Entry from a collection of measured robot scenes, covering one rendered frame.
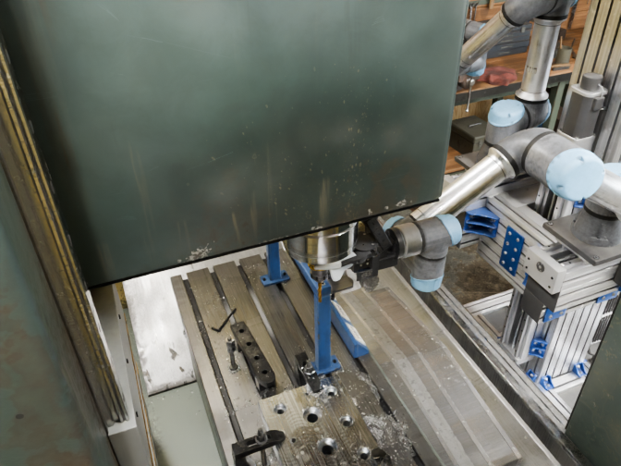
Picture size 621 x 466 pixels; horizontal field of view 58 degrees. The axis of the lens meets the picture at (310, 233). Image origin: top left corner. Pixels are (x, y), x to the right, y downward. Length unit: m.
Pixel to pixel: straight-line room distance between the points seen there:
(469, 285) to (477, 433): 1.69
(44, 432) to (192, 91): 0.47
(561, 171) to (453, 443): 0.87
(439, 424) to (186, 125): 1.29
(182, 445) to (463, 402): 0.90
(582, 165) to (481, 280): 2.17
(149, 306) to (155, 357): 0.20
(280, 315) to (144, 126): 1.17
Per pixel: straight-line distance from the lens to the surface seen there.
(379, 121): 0.92
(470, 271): 3.54
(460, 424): 1.84
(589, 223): 1.87
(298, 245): 1.08
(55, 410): 0.77
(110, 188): 0.84
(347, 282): 1.49
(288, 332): 1.80
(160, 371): 2.10
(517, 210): 2.15
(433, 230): 1.27
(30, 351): 0.70
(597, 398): 1.65
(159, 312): 2.18
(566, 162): 1.38
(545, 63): 2.17
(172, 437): 1.96
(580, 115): 1.97
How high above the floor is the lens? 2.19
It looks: 36 degrees down
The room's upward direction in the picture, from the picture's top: 1 degrees counter-clockwise
